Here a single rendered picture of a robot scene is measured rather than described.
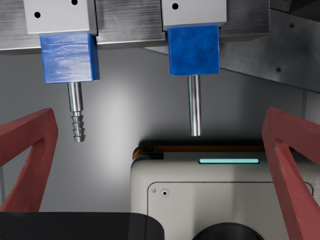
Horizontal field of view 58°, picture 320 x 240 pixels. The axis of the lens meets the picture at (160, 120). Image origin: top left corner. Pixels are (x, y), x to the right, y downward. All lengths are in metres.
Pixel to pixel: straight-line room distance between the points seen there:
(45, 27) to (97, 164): 0.98
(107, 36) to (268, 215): 0.83
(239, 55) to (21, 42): 0.22
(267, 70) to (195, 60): 0.11
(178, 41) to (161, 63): 0.87
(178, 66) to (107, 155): 0.96
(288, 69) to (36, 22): 0.25
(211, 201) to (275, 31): 0.68
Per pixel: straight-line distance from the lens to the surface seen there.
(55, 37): 0.27
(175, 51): 0.25
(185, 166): 0.90
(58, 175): 1.26
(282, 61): 0.34
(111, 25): 0.27
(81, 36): 0.26
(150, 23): 0.27
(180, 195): 0.92
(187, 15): 0.24
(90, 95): 1.15
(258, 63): 0.34
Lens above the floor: 1.12
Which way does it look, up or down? 81 degrees down
